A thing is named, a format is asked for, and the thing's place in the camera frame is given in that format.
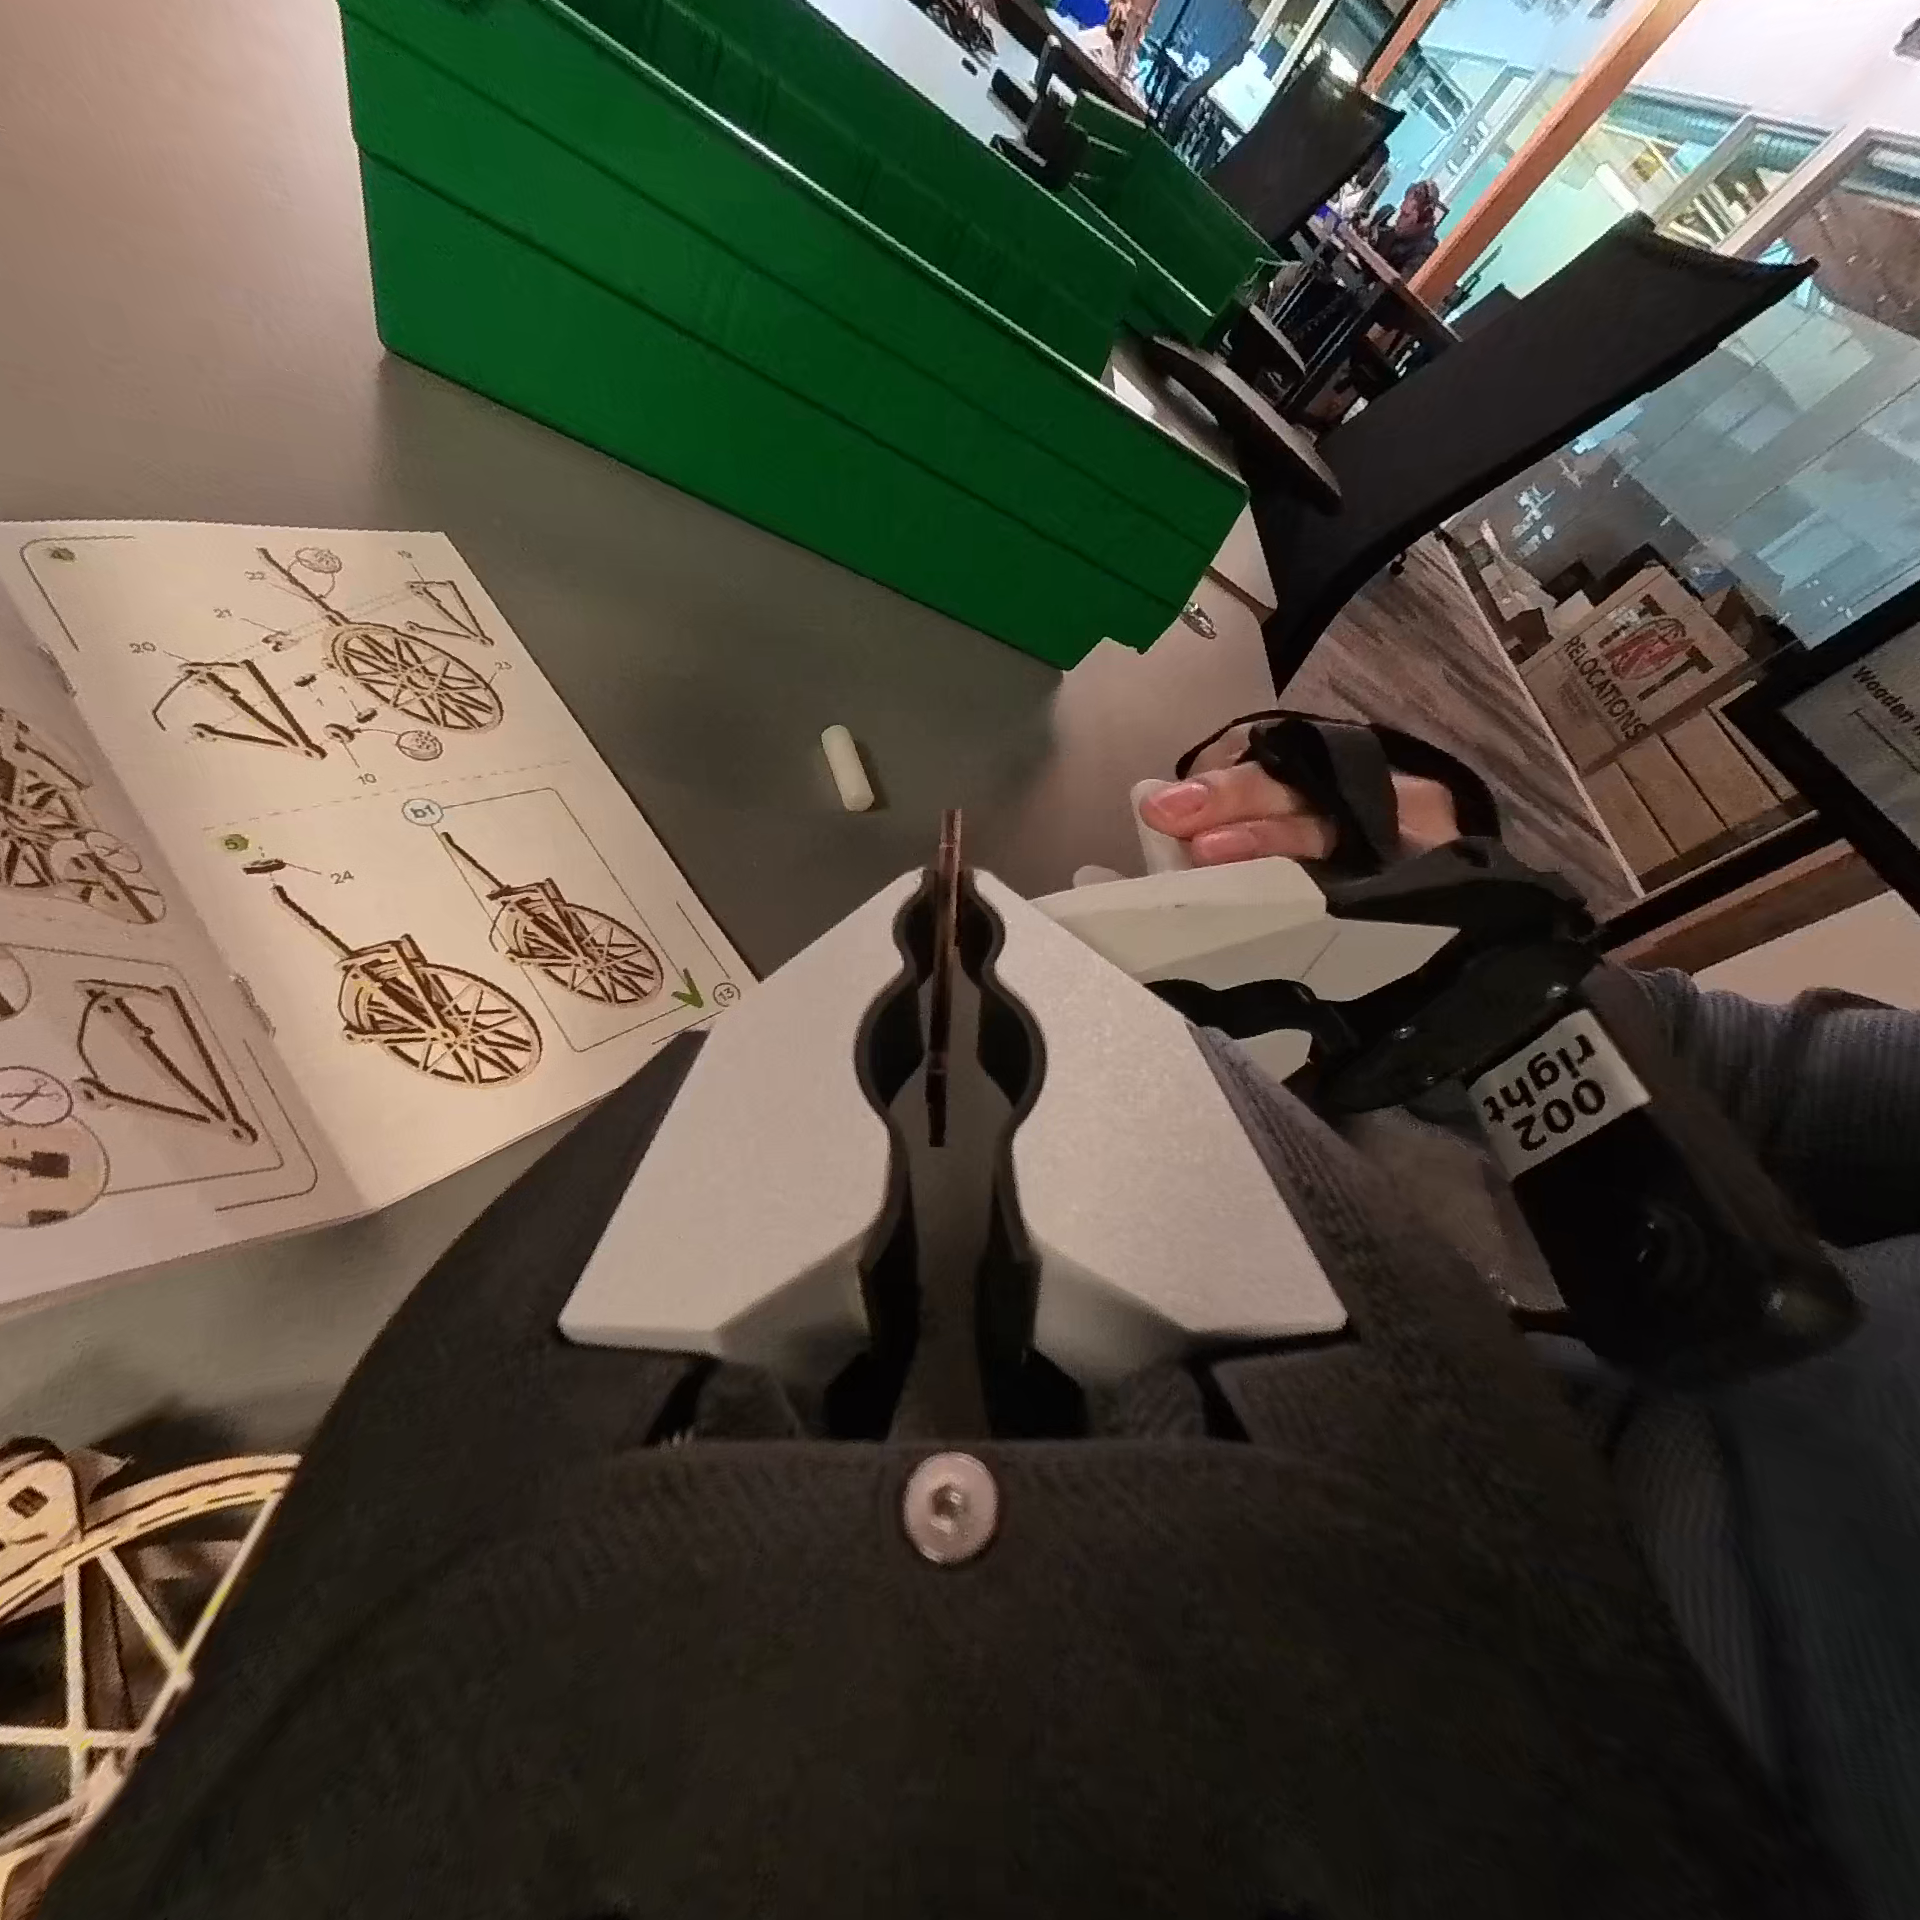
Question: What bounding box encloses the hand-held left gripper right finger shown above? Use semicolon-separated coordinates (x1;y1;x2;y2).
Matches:
965;866;1350;1369

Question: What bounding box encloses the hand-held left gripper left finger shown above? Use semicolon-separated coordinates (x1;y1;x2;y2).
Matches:
555;866;949;1369

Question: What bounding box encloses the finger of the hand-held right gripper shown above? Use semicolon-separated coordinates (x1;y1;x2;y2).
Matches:
1032;859;1362;1076

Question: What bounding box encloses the wooden triangular frame part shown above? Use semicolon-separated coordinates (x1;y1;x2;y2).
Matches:
926;807;975;1154

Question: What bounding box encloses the wooden bicycle model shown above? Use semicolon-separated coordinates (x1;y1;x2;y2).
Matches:
0;1436;302;1920

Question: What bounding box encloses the person's right hand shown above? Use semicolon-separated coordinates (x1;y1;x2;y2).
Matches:
1143;757;1338;870

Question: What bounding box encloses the wooden crate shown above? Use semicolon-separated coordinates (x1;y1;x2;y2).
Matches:
1574;703;1896;910

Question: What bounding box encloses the cardboard box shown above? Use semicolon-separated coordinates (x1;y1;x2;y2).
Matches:
1514;563;1754;782

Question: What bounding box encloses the black-framed sign board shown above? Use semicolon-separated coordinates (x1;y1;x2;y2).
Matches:
1716;612;1920;920

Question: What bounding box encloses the paper instruction booklet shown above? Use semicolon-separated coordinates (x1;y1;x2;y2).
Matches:
0;517;757;1326

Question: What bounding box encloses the person's grey sweater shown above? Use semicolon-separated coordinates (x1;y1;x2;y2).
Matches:
1613;1245;1920;1920

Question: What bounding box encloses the green plastic bin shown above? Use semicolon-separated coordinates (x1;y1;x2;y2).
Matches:
332;0;1255;674
1034;87;1305;350

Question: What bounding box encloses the small black office chair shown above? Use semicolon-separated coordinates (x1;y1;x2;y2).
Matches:
1201;57;1408;260

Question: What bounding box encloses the black device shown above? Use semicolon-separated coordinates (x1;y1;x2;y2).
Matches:
991;37;1094;195

